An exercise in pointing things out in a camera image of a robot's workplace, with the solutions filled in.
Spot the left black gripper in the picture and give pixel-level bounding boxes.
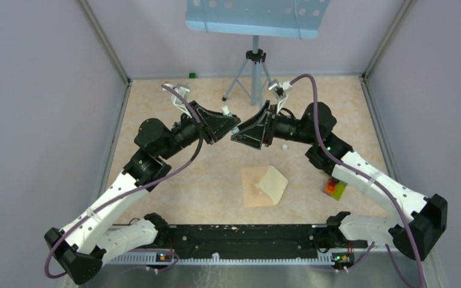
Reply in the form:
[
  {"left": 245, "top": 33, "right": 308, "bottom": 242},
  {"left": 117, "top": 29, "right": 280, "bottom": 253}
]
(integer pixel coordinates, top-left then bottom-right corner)
[{"left": 159, "top": 100, "right": 241, "bottom": 160}]

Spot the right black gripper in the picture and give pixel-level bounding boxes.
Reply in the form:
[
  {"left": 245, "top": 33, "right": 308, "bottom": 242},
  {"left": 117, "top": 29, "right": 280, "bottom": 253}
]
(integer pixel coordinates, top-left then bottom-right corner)
[{"left": 232, "top": 100, "right": 318, "bottom": 149}]

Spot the green white glue stick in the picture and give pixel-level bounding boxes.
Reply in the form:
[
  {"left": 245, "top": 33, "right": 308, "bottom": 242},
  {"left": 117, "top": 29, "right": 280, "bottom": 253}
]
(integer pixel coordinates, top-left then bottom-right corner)
[{"left": 221, "top": 105, "right": 240, "bottom": 134}]

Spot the cream letter paper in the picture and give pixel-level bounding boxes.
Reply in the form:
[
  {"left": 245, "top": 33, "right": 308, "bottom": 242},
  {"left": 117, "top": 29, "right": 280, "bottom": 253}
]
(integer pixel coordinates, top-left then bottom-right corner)
[{"left": 254, "top": 166, "right": 288, "bottom": 206}]

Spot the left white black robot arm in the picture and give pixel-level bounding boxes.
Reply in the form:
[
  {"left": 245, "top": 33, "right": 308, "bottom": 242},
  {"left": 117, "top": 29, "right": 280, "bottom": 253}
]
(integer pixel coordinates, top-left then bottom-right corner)
[{"left": 44, "top": 101, "right": 241, "bottom": 285}]

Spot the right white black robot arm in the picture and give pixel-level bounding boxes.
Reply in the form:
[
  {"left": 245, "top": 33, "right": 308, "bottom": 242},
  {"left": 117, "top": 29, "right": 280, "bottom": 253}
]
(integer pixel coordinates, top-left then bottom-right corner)
[{"left": 231, "top": 102, "right": 448, "bottom": 261}]

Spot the grey tripod stand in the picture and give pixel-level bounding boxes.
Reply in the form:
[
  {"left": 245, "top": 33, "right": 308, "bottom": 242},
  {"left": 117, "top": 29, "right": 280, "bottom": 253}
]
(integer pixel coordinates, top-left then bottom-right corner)
[{"left": 222, "top": 35, "right": 271, "bottom": 108}]

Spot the colourful toy block stack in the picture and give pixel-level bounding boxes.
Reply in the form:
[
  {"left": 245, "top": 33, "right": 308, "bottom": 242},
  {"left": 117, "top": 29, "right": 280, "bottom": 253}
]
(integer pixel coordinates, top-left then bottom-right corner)
[{"left": 322, "top": 178, "right": 348, "bottom": 201}]

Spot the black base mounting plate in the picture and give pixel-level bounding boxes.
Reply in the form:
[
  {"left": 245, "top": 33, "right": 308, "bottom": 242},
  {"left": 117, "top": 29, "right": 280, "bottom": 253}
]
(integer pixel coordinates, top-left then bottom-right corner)
[{"left": 150, "top": 224, "right": 343, "bottom": 260}]

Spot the blue music stand tray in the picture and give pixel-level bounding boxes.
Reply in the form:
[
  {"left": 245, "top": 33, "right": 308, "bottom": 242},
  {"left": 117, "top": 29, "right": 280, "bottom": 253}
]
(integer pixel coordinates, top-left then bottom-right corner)
[{"left": 185, "top": 0, "right": 331, "bottom": 39}]

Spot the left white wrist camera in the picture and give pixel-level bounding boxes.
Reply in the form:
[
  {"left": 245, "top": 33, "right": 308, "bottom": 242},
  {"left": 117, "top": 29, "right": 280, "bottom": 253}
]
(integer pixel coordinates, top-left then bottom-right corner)
[{"left": 162, "top": 83, "right": 190, "bottom": 117}]

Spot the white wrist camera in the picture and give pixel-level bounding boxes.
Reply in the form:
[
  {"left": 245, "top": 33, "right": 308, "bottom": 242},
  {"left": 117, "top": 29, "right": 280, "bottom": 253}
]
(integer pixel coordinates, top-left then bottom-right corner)
[
  {"left": 162, "top": 83, "right": 190, "bottom": 117},
  {"left": 268, "top": 79, "right": 292, "bottom": 115}
]

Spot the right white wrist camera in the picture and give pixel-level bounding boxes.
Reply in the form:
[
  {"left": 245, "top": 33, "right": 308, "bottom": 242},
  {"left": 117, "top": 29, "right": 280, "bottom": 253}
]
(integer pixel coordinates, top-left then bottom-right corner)
[{"left": 268, "top": 79, "right": 292, "bottom": 115}]

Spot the grey slotted cable duct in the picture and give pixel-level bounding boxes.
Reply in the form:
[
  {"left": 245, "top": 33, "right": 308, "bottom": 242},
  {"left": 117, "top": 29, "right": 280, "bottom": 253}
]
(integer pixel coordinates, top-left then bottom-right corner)
[{"left": 108, "top": 252, "right": 334, "bottom": 266}]

